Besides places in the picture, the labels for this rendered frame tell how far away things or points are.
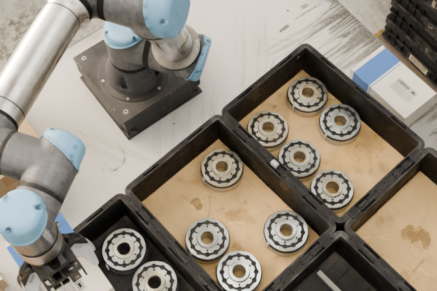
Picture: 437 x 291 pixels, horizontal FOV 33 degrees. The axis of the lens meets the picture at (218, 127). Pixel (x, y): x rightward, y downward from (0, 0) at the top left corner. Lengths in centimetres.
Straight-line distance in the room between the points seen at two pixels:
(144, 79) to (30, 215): 86
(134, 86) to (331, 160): 54
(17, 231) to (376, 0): 231
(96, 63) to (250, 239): 65
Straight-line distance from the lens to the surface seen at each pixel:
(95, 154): 199
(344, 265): 172
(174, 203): 176
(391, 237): 176
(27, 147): 118
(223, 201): 176
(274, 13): 220
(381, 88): 198
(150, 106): 192
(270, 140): 179
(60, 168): 116
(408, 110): 196
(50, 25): 133
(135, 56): 179
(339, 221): 165
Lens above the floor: 246
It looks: 62 degrees down
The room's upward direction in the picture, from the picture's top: 3 degrees counter-clockwise
